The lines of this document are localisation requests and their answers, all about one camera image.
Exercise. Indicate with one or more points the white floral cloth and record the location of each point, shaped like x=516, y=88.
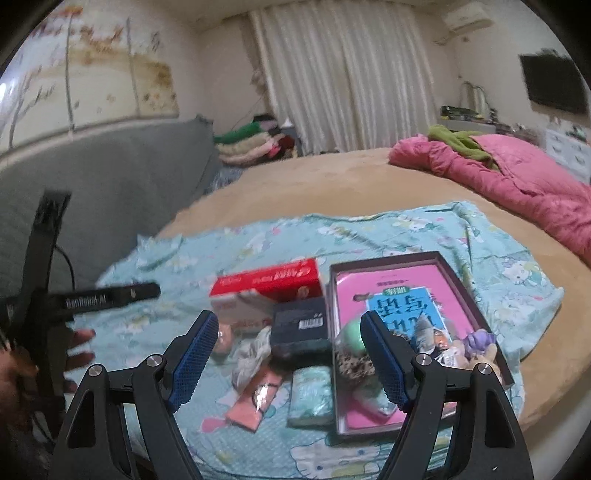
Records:
x=249, y=360

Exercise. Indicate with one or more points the beige bed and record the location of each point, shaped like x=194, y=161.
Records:
x=323, y=184

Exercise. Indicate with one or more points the grey padded headboard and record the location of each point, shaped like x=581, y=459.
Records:
x=115, y=184

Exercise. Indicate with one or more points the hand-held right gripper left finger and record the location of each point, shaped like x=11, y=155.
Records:
x=194, y=364

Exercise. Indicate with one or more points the leopard print cloth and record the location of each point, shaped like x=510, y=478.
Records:
x=353, y=367

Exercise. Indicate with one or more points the floral wall poster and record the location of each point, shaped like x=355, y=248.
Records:
x=92, y=69

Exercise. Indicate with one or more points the teal tissue pack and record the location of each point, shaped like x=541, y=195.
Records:
x=309, y=397

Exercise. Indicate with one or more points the white curtain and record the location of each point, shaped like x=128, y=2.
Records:
x=346, y=78

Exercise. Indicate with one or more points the green ball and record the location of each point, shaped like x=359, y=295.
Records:
x=351, y=334

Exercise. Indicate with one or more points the dark box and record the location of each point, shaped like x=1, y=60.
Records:
x=364, y=429

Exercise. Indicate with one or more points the small black box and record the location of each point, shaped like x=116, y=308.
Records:
x=298, y=327

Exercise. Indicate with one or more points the black wall television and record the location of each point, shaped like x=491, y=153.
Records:
x=551, y=83

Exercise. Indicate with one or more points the cartoon cat printed blanket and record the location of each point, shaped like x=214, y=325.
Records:
x=415, y=230

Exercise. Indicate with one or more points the peach ball in plastic bag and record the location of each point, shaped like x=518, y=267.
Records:
x=225, y=337

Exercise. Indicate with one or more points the beige plush toy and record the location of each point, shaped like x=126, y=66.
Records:
x=482, y=362

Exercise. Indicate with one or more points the small doll toy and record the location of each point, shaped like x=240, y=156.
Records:
x=434, y=344

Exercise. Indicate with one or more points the green and pink packet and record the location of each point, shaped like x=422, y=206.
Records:
x=371, y=401

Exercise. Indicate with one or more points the white drawer cabinet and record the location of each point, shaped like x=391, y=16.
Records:
x=568, y=150

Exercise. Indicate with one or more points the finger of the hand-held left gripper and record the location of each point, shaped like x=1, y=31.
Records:
x=46, y=240

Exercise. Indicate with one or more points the red and white box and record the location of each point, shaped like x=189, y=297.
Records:
x=277, y=277

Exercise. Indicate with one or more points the white air conditioner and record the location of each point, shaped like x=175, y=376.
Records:
x=466, y=21

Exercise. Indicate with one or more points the green cloth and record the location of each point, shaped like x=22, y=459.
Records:
x=457, y=138

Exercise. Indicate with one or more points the cluttered side table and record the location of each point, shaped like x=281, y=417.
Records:
x=466, y=113

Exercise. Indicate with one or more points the purple plush toy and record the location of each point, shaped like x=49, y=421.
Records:
x=480, y=344

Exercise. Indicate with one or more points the pink quilt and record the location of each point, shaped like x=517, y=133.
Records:
x=531, y=184

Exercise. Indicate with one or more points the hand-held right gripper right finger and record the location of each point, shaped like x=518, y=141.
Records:
x=383, y=364

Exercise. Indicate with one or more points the pile of folded cloths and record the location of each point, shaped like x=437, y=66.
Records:
x=244, y=143

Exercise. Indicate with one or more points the pink and blue book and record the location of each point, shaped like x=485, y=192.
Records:
x=369, y=281

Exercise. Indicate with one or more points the person's left hand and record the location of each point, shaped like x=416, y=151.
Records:
x=81, y=360

